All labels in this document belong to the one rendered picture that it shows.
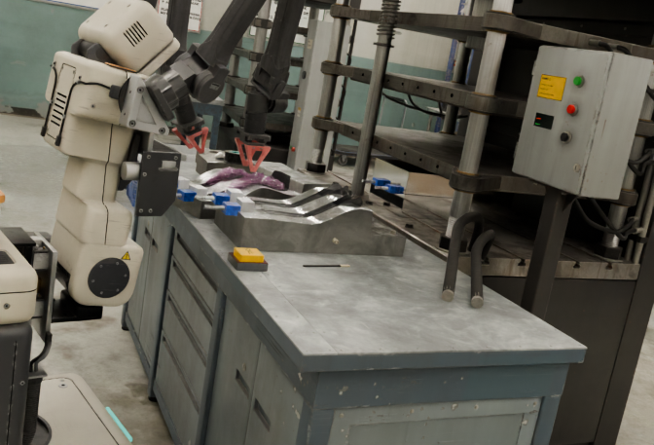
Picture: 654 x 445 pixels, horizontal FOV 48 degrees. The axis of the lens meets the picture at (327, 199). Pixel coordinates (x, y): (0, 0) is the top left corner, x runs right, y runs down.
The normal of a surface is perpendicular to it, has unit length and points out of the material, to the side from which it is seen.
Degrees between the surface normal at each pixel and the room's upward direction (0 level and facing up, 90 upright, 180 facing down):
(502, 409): 90
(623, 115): 90
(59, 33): 90
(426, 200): 90
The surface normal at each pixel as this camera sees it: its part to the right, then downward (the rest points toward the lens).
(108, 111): 0.59, 0.26
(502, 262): 0.40, 0.25
